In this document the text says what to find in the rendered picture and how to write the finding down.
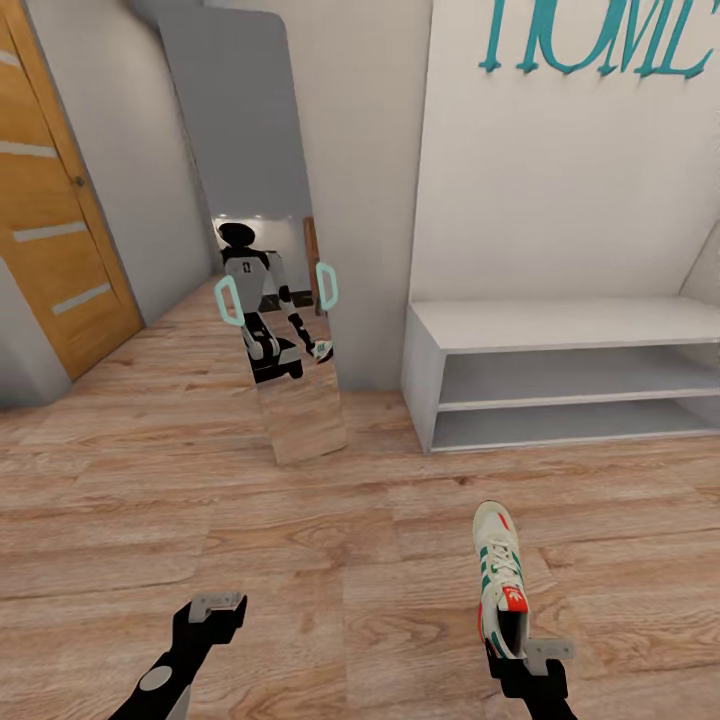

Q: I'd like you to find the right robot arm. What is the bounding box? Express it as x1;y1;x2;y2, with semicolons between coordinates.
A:
484;637;577;720

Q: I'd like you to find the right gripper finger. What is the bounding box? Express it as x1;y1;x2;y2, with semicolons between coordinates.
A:
484;639;502;681

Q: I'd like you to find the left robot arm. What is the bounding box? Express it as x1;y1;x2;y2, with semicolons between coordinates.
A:
108;590;247;720

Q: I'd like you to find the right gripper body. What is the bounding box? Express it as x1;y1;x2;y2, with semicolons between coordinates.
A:
498;657;568;720

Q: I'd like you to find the gym shoe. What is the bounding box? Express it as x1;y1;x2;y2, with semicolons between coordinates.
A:
473;500;530;659

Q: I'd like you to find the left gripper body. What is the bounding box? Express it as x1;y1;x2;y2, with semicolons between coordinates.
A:
173;608;234;662

